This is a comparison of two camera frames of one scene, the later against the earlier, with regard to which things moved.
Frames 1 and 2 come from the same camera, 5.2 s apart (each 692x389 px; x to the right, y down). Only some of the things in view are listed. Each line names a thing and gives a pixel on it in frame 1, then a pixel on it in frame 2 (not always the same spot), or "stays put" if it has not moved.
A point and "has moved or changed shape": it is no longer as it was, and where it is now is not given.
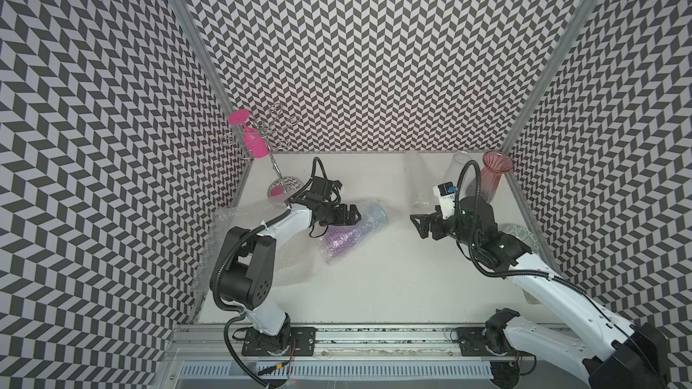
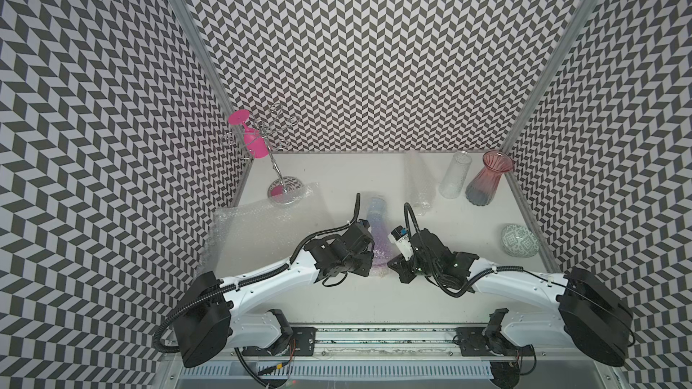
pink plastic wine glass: (255, 139) stays put
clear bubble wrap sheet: (298, 254) stays put
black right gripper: (435, 220) to (401, 268)
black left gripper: (342, 219) to (364, 267)
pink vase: (495, 164) stays put
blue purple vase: (339, 241) has moved or changed shape
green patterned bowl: (526, 236) stays put
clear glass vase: (458, 162) stays put
